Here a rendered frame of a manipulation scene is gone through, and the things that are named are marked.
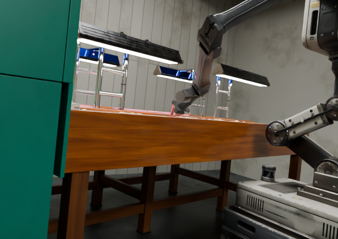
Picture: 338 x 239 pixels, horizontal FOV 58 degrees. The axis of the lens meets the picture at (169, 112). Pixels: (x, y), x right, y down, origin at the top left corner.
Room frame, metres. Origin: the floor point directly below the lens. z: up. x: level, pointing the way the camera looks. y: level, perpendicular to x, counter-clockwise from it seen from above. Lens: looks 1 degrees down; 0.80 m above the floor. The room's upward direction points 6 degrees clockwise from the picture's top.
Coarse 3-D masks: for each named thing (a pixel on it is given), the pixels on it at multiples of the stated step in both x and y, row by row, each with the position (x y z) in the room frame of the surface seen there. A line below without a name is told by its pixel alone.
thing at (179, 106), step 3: (174, 102) 1.56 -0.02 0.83; (177, 102) 1.58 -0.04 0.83; (186, 102) 1.54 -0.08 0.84; (174, 105) 1.55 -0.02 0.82; (177, 105) 1.56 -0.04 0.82; (180, 105) 1.56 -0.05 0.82; (183, 105) 1.55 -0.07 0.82; (186, 105) 1.55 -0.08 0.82; (189, 105) 1.55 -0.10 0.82; (177, 108) 1.54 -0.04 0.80; (180, 108) 1.56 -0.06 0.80; (183, 108) 1.56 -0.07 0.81; (186, 108) 1.57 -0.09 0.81; (183, 111) 1.57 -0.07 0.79; (186, 111) 1.59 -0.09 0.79; (189, 111) 1.60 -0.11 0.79
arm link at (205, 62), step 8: (200, 48) 1.19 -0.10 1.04; (216, 48) 1.11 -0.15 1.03; (200, 56) 1.24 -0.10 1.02; (208, 56) 1.19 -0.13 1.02; (216, 56) 1.17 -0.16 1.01; (200, 64) 1.28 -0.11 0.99; (208, 64) 1.27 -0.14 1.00; (200, 72) 1.33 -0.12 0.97; (208, 72) 1.34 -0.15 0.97; (200, 80) 1.38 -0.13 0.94; (208, 80) 1.41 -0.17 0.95; (200, 88) 1.44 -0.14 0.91; (208, 88) 1.47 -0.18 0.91
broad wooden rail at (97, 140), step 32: (96, 128) 0.95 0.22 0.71; (128, 128) 1.04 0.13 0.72; (160, 128) 1.14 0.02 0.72; (192, 128) 1.27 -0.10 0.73; (224, 128) 1.43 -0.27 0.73; (256, 128) 1.64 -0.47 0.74; (96, 160) 0.96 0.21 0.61; (128, 160) 1.05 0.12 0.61; (160, 160) 1.15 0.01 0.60; (192, 160) 1.28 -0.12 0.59
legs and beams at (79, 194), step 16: (224, 160) 2.51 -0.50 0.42; (64, 176) 0.94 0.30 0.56; (80, 176) 0.93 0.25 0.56; (96, 176) 2.32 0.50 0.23; (144, 176) 1.93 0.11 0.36; (160, 176) 2.79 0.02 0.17; (176, 176) 2.92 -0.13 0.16; (192, 176) 2.76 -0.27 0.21; (208, 176) 2.63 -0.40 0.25; (224, 176) 2.50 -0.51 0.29; (288, 176) 2.13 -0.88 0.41; (64, 192) 0.94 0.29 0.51; (80, 192) 0.94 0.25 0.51; (96, 192) 2.30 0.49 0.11; (128, 192) 2.05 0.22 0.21; (144, 192) 1.91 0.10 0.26; (176, 192) 2.93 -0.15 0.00; (208, 192) 2.37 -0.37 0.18; (224, 192) 2.50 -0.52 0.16; (64, 208) 0.93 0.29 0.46; (80, 208) 0.94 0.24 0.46; (112, 208) 1.76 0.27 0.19; (128, 208) 1.82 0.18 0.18; (144, 208) 1.90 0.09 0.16; (160, 208) 2.01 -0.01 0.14; (48, 224) 1.48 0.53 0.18; (64, 224) 0.92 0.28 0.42; (80, 224) 0.94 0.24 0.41; (144, 224) 1.90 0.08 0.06
